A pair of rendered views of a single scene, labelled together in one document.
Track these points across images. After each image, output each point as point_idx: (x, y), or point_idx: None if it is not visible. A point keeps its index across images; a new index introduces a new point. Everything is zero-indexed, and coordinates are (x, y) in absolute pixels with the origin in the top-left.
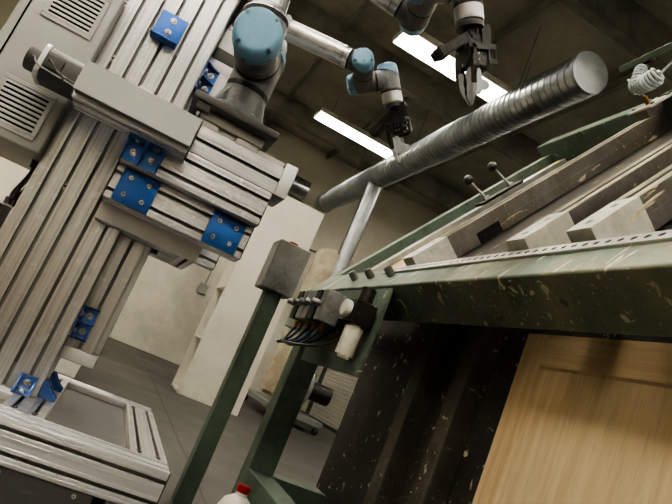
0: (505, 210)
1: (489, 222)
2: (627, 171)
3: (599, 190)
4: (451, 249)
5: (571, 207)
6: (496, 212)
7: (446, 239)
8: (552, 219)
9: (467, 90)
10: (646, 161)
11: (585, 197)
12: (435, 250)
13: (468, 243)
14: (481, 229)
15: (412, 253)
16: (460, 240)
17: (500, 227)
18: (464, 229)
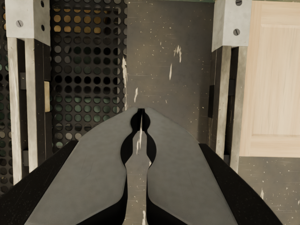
0: (213, 133)
1: (214, 107)
2: (18, 127)
3: (11, 83)
4: (215, 47)
5: (11, 46)
6: (215, 122)
7: (221, 43)
8: (7, 18)
9: (125, 122)
10: (13, 146)
11: (16, 70)
12: (220, 24)
13: (213, 71)
14: (214, 93)
15: (243, 1)
16: (216, 62)
17: (209, 115)
18: (219, 72)
